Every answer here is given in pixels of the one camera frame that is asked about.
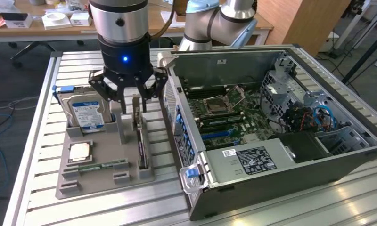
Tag green motherboard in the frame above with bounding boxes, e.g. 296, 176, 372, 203
184, 83, 279, 151

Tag white box with black lid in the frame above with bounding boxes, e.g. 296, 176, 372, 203
1, 13, 33, 29

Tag wooden cabinet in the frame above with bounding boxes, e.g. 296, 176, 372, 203
256, 0, 352, 57

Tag metal disk bay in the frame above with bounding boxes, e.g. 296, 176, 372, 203
316, 126, 371, 156

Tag dark arm cable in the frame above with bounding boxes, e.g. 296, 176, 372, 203
149, 0, 179, 40

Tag wooden desk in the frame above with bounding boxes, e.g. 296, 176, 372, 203
0, 0, 275, 43

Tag grey parts rack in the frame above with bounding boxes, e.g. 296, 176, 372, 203
55, 100, 156, 200

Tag green graphics card with fan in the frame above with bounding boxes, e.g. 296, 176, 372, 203
132, 94, 151, 170

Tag white box with round hole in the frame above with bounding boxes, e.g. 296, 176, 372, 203
41, 12, 73, 30

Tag white paper stack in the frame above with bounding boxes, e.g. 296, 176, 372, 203
161, 11, 187, 29

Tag grey power supply unit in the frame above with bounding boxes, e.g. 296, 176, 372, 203
205, 137, 296, 184

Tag perforated metal drive cage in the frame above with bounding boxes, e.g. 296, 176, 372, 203
260, 70, 309, 107

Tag black office chair base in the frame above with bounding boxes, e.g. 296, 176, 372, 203
9, 41, 56, 68

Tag blue wire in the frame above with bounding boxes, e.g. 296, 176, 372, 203
312, 107, 337, 131

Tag small white box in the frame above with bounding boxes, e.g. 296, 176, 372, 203
69, 12, 93, 27

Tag CPU socket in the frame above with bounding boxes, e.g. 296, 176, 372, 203
203, 96, 232, 116

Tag black slanted stand leg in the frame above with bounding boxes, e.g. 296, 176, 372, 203
341, 24, 377, 84

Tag silver CPU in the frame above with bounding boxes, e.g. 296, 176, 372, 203
68, 143, 92, 162

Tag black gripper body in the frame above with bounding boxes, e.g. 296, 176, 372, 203
97, 35, 155, 88

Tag hard disk with blue bracket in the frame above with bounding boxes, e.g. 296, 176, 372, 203
52, 82, 111, 131

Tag green RAM stick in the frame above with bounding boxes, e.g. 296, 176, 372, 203
64, 160, 127, 171

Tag metal socket cover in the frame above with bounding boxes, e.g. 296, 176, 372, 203
225, 84, 249, 105

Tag blue expansion slot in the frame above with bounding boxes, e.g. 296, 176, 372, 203
200, 130, 235, 140

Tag open grey PC case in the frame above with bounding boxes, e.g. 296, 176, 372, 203
156, 44, 377, 222

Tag grey floor cable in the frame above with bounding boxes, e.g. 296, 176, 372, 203
0, 96, 39, 112

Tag red and black wires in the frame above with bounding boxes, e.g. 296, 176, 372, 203
285, 108, 319, 132

